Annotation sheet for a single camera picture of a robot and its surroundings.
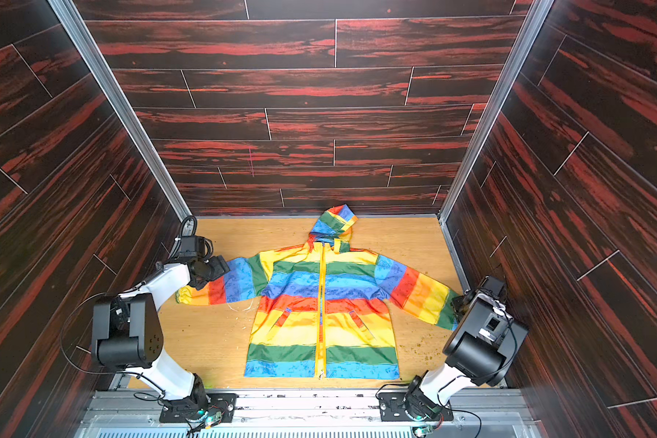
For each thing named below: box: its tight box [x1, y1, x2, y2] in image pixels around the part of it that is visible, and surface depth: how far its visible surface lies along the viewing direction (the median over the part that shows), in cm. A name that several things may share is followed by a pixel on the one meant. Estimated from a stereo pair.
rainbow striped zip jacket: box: [176, 204, 463, 380], surface depth 95 cm
